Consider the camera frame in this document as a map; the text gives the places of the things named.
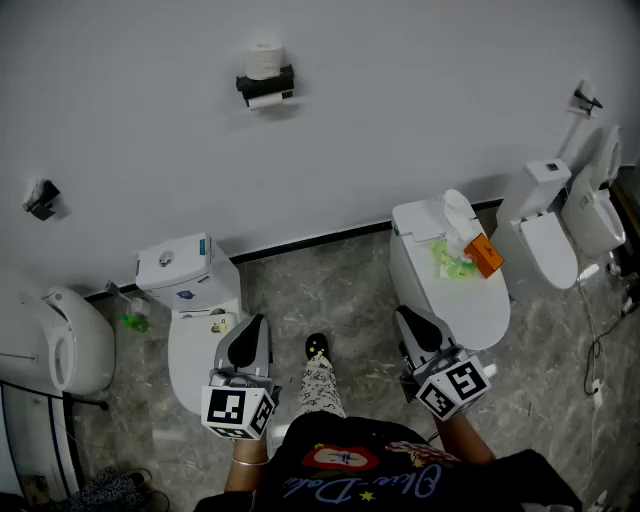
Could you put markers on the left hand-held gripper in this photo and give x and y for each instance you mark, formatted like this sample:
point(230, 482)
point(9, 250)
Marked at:
point(235, 410)

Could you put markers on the dark patterned trouser leg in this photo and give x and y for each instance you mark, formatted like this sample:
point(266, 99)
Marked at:
point(100, 490)

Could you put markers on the white toilet paper roll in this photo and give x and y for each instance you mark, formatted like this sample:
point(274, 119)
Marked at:
point(263, 60)

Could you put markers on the black slipper with yellow dots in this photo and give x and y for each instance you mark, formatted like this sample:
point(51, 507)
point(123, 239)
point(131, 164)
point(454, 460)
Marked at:
point(317, 345)

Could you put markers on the white toilet with tall tank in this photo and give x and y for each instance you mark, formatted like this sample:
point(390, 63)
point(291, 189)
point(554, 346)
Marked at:
point(545, 250)

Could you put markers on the white glass panel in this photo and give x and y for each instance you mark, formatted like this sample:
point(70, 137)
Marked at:
point(30, 440)

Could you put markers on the dark shoe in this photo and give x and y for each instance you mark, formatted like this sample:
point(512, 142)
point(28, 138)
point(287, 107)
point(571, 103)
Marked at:
point(141, 477)

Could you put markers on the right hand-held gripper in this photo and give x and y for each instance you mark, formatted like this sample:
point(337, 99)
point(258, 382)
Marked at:
point(452, 390)

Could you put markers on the white toilet with raised lid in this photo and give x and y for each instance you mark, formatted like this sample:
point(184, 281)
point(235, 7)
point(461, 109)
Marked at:
point(90, 340)

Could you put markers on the metal water valve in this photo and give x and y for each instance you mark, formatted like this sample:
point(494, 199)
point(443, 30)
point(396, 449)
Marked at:
point(112, 287)

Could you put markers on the small black wall paper holder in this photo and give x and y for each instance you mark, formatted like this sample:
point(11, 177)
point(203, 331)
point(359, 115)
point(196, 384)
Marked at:
point(42, 199)

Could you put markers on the orange box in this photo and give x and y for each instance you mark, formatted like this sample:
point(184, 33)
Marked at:
point(484, 255)

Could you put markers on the person's right forearm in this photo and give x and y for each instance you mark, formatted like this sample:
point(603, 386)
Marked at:
point(465, 440)

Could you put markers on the small yellow tag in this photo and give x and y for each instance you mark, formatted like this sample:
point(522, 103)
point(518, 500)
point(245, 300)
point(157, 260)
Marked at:
point(219, 327)

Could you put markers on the person's left forearm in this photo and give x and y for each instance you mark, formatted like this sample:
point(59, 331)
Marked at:
point(247, 472)

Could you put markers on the green brush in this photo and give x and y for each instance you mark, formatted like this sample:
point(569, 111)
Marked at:
point(135, 320)

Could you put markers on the white power adapter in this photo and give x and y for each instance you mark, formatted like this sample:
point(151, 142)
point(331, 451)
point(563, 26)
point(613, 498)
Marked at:
point(596, 386)

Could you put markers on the person's black printed t-shirt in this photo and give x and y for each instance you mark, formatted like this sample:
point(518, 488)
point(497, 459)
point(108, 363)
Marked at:
point(380, 480)

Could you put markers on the white tankless toilet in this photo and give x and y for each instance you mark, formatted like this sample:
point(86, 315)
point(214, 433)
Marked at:
point(475, 305)

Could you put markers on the person's leg in patterned trousers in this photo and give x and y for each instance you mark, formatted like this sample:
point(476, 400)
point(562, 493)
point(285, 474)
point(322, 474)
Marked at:
point(320, 385)

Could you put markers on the white plastic wrapped pack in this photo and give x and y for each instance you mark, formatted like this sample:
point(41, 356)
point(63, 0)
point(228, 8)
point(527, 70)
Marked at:
point(457, 225)

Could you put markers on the white toilet with square tank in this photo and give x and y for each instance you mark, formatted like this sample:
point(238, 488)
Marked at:
point(185, 280)

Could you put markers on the white toilet with open seat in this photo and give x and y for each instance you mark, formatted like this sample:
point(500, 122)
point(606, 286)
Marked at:
point(590, 220)

